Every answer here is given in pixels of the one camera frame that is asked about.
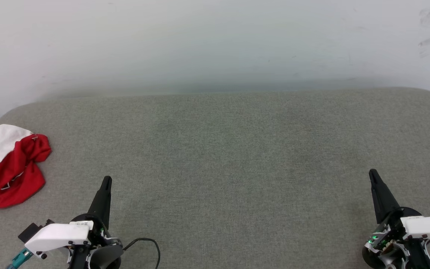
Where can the grey fabric sofa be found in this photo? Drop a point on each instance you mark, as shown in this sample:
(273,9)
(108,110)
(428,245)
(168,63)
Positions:
(215,168)

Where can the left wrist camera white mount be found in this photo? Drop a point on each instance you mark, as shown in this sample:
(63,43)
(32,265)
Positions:
(56,235)

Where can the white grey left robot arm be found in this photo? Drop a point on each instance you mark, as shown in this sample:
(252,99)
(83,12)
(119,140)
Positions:
(106,257)

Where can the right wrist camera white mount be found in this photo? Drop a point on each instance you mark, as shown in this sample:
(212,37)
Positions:
(427,226)

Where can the red and white garment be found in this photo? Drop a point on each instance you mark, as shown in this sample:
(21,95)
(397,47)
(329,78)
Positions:
(13,175)

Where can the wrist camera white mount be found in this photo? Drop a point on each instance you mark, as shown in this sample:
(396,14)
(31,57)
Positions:
(427,226)
(56,235)

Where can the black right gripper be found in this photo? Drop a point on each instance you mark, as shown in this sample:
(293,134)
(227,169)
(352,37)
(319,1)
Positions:
(385,243)

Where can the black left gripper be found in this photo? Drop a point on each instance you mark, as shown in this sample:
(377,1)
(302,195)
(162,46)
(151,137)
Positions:
(97,233)

